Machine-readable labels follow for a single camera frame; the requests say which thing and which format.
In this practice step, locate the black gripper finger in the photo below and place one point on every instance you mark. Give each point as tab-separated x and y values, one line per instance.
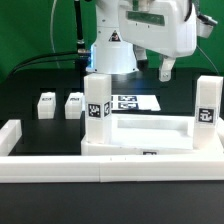
141	58
165	68

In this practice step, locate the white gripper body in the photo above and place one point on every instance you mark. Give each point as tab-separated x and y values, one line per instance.
167	27

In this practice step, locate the white desk top panel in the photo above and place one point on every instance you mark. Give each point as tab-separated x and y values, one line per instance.
145	135

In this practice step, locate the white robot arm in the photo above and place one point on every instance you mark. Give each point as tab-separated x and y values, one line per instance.
110	54

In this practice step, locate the fiducial marker sheet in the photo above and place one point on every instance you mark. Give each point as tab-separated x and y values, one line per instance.
135	102

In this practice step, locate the black vertical pole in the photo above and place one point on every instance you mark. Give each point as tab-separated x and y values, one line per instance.
80	40

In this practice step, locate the white U-shaped fixture frame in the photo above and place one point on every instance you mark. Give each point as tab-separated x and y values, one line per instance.
39	169

